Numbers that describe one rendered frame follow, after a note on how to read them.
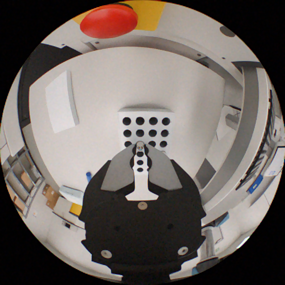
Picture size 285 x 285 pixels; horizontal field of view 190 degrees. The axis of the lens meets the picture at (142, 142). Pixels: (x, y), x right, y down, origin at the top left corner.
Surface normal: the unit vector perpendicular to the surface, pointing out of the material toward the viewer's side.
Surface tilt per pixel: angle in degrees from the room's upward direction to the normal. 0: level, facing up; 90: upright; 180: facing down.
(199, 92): 0
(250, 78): 90
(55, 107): 0
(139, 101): 0
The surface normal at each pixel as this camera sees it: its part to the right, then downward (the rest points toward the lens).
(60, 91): 0.04, 0.47
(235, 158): -0.99, -0.07
